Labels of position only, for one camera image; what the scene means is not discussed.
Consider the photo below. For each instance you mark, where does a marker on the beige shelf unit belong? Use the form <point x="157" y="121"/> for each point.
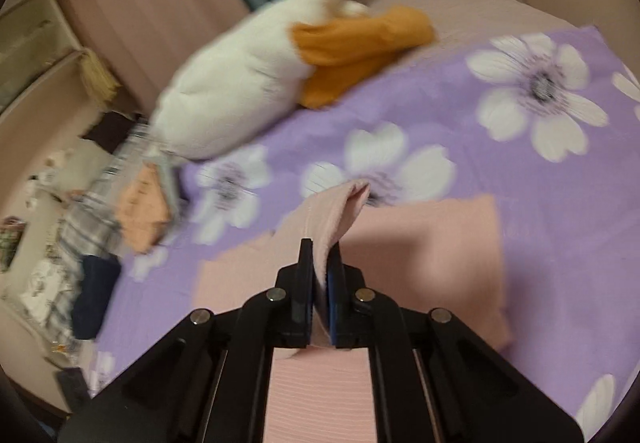
<point x="40" y="23"/>

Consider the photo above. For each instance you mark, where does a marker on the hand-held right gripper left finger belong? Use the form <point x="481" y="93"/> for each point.
<point x="304" y="284"/>

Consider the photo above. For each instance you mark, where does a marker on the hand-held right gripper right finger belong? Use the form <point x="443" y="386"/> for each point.
<point x="334" y="294"/>

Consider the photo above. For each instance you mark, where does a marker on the orange cloth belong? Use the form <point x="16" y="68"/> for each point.
<point x="142" y="208"/>

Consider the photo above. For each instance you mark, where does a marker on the white printed cloth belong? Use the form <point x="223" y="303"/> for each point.
<point x="40" y="285"/>

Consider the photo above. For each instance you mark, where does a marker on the navy cloth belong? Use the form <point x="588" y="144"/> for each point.
<point x="97" y="295"/>

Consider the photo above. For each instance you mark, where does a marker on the purple floral bed sheet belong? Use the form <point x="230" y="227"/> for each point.
<point x="450" y="123"/>

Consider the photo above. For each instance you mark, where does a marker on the grey cloth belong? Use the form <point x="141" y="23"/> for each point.
<point x="169" y="183"/>

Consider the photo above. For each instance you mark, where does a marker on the dark brown cloth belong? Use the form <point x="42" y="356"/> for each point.
<point x="112" y="130"/>

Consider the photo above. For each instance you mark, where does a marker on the yellow fringed cloth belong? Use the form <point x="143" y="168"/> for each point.
<point x="100" y="75"/>

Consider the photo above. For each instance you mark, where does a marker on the white and orange plush toy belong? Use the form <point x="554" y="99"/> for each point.
<point x="225" y="88"/>

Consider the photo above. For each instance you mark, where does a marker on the pink striped small garment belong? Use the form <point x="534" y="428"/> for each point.
<point x="425" y="248"/>

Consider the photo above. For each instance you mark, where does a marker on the plaid cloth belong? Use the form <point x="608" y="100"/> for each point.
<point x="85" y="223"/>

